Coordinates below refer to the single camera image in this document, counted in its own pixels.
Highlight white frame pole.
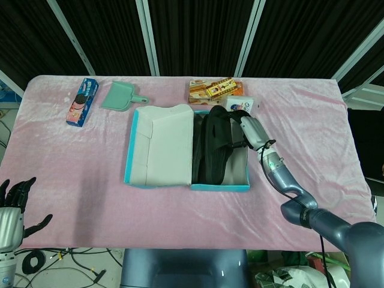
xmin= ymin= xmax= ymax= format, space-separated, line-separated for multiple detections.
xmin=331 ymin=17 xmax=384 ymax=88
xmin=134 ymin=0 xmax=160 ymax=76
xmin=233 ymin=0 xmax=269 ymax=76
xmin=46 ymin=0 xmax=97 ymax=76

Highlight black floor cable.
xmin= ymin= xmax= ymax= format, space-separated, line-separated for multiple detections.
xmin=17 ymin=247 xmax=124 ymax=286

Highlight yellow red printed box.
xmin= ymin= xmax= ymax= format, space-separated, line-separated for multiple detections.
xmin=205 ymin=77 xmax=241 ymax=101

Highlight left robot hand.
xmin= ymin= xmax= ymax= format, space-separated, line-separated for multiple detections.
xmin=0 ymin=176 xmax=53 ymax=252

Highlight green white crumpled bags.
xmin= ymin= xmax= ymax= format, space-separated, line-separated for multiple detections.
xmin=254 ymin=249 xmax=352 ymax=288

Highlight black tape roll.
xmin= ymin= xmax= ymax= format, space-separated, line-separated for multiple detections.
xmin=22 ymin=251 xmax=46 ymax=275

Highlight clear plastic package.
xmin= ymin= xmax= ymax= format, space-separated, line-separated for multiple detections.
xmin=224 ymin=95 xmax=259 ymax=116

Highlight grey-blue robot torso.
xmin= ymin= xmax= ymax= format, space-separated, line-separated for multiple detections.
xmin=121 ymin=248 xmax=250 ymax=288

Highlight flat orange snack box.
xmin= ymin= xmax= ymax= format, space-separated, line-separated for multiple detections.
xmin=188 ymin=78 xmax=244 ymax=106

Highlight pink velvet tablecloth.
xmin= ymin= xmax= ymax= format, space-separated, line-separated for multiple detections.
xmin=0 ymin=74 xmax=377 ymax=250

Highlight green plastic dustpan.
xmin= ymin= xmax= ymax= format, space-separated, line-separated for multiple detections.
xmin=99 ymin=80 xmax=148 ymax=113

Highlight black pleated curtain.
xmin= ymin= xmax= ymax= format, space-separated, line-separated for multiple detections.
xmin=0 ymin=0 xmax=384 ymax=91

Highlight blue cardboard shoe box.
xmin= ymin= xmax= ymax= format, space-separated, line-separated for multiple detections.
xmin=124 ymin=104 xmax=251 ymax=193

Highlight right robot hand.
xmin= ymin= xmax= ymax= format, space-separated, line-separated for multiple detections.
xmin=229 ymin=110 xmax=275 ymax=152

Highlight blue cookie box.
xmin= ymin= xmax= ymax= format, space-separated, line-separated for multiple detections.
xmin=65 ymin=77 xmax=100 ymax=128

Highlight black shoe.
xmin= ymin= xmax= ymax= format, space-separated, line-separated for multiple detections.
xmin=201 ymin=105 xmax=241 ymax=185
xmin=191 ymin=115 xmax=211 ymax=184

